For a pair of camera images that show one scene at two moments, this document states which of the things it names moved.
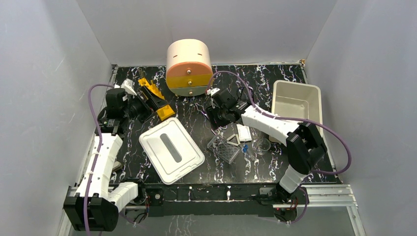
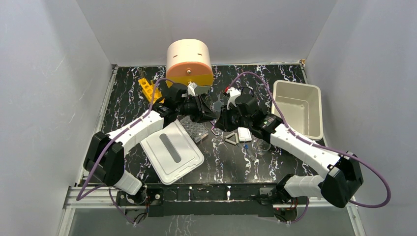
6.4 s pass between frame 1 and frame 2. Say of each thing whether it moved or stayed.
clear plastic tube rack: moved
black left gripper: moved
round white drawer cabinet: stayed
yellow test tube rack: stayed
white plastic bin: stayed
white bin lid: stayed
